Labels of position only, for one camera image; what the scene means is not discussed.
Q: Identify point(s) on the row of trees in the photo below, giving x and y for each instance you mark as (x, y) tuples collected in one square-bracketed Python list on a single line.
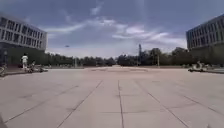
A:
[(133, 60)]

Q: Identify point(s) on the tall tower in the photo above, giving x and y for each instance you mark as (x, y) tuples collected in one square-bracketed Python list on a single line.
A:
[(140, 53)]

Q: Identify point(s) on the pole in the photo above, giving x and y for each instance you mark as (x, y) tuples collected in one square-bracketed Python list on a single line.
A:
[(75, 61), (158, 60)]

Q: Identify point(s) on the person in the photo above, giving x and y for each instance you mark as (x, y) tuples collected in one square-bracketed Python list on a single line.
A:
[(24, 61)]

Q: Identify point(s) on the grey building with window rows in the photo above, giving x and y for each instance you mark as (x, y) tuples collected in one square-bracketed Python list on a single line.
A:
[(206, 38), (20, 38)]

